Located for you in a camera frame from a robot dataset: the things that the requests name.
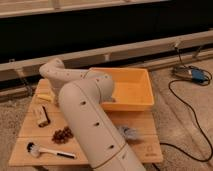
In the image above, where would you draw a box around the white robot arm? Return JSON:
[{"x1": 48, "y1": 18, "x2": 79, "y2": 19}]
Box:
[{"x1": 39, "y1": 58, "x2": 146, "y2": 171}]

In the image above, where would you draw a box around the yellow plastic bin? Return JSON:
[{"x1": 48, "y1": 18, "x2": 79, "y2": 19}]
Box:
[{"x1": 93, "y1": 67, "x2": 154, "y2": 111}]

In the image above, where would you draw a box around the grey crumpled cloth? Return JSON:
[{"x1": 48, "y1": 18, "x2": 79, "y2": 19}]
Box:
[{"x1": 117, "y1": 125, "x2": 141, "y2": 141}]

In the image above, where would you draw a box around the yellow banana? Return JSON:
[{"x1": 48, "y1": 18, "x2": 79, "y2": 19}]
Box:
[{"x1": 37, "y1": 94, "x2": 53, "y2": 102}]

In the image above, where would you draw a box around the brown grape bunch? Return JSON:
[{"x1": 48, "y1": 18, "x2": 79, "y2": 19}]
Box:
[{"x1": 52, "y1": 126, "x2": 73, "y2": 144}]

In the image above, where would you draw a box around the wooden block with black strip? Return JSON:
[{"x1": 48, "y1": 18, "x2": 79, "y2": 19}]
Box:
[{"x1": 33, "y1": 105, "x2": 50, "y2": 127}]

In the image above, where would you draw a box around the wooden table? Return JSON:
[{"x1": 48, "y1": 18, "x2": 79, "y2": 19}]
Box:
[{"x1": 9, "y1": 79, "x2": 163, "y2": 168}]

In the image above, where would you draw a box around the blue power device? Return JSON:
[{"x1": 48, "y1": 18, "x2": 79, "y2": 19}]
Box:
[{"x1": 172, "y1": 66, "x2": 206, "y2": 83}]

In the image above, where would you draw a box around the white dish brush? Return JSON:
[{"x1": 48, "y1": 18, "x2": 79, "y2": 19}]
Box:
[{"x1": 27, "y1": 142, "x2": 77, "y2": 159}]

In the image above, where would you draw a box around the black cable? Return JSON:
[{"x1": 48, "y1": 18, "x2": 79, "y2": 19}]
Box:
[{"x1": 159, "y1": 46, "x2": 213, "y2": 163}]

